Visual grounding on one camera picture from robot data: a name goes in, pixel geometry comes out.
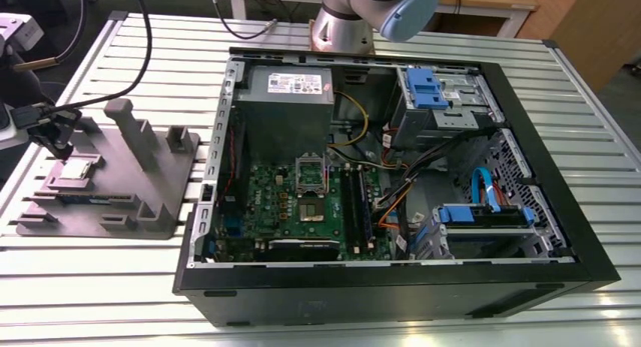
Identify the grey power supply unit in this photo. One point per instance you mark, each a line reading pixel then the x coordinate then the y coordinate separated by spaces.
pixel 280 125

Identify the CPU socket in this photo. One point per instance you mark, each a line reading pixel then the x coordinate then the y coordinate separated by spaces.
pixel 313 211

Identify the black RAM slot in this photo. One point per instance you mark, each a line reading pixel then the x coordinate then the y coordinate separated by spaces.
pixel 352 208
pixel 346 208
pixel 358 208

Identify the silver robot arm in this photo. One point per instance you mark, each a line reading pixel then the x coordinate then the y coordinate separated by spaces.
pixel 345 28

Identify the white table frame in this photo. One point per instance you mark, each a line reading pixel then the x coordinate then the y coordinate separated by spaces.
pixel 238 7

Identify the black graphics card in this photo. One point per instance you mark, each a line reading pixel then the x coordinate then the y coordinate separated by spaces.
pixel 300 245

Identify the brown wooden cabinet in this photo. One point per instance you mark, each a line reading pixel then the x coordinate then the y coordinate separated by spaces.
pixel 590 31

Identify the blue drive bracket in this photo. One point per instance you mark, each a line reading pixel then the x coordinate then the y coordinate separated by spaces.
pixel 433 99
pixel 420 80

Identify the grey parts rack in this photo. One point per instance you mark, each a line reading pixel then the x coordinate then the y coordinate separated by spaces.
pixel 114 197

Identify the wooden desk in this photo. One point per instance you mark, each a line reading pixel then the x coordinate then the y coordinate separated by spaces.
pixel 490 3

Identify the blue drive rails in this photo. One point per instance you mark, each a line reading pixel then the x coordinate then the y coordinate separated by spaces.
pixel 420 243

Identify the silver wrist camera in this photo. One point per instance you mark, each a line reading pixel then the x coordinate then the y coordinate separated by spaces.
pixel 22 29

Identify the white power supply label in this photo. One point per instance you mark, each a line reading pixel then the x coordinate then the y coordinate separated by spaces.
pixel 292 83

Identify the green motherboard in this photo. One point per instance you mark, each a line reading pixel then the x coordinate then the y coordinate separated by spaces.
pixel 270 227

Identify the metal drive cage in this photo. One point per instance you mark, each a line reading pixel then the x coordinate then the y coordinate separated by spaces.
pixel 450 121

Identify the red white sticker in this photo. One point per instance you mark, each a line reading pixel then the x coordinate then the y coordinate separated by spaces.
pixel 325 87

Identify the metal disk bay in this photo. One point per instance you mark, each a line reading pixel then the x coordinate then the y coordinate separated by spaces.
pixel 488 232

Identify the silver CPU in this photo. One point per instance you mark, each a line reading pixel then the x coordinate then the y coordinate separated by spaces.
pixel 74 169

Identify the black PC case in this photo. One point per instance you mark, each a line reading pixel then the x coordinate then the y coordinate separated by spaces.
pixel 350 298

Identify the hard disk in blue carrier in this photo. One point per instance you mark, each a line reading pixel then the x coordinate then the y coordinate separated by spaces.
pixel 462 215

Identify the blue board connector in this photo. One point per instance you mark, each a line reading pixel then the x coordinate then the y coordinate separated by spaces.
pixel 232 227

